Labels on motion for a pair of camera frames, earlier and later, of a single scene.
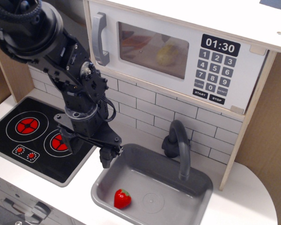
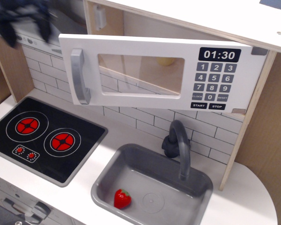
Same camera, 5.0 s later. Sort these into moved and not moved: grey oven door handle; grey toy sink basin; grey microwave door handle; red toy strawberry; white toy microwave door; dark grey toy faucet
Moved: grey microwave door handle; white toy microwave door
Not moved: dark grey toy faucet; grey oven door handle; grey toy sink basin; red toy strawberry
